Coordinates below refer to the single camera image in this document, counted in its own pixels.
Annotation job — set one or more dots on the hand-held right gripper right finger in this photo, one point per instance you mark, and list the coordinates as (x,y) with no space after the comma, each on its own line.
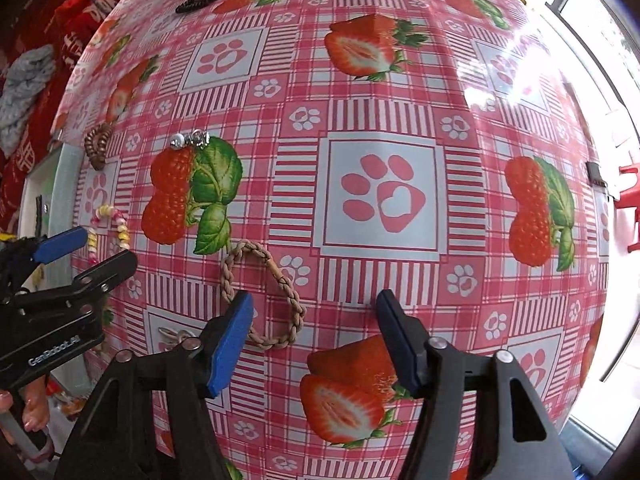
(395,340)

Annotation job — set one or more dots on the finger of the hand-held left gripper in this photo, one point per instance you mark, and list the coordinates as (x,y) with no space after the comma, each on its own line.
(60,242)
(102,271)

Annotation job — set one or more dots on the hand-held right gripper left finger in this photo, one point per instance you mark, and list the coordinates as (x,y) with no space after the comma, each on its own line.
(230,345)

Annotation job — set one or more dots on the white cardboard box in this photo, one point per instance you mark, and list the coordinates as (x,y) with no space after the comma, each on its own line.
(67,200)

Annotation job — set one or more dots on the person's left hand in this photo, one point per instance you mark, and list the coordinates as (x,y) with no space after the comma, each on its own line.
(35,407)

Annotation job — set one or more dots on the silver metal rings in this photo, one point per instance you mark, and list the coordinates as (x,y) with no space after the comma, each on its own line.
(172,334)

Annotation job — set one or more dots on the metal tablecloth clip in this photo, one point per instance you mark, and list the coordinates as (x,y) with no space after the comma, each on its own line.
(56,136)
(595,172)

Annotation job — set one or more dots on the silver pearl earring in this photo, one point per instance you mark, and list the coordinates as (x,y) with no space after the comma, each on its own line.
(176,141)

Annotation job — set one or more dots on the grey knitted cloth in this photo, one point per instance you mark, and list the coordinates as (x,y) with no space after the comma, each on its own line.
(25,90)

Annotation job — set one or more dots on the silver crystal earring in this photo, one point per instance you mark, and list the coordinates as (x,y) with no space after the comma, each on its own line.
(198,137)

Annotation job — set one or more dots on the red printed blanket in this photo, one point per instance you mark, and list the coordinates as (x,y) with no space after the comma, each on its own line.
(75,20)

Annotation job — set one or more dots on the strawberry printed pink tablecloth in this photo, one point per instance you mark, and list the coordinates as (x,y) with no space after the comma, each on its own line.
(380,110)

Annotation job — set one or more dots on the red plastic chair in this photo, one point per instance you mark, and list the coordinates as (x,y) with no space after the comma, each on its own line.
(631,185)

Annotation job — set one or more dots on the black oval hair claw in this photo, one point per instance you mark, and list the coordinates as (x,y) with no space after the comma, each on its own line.
(205,0)

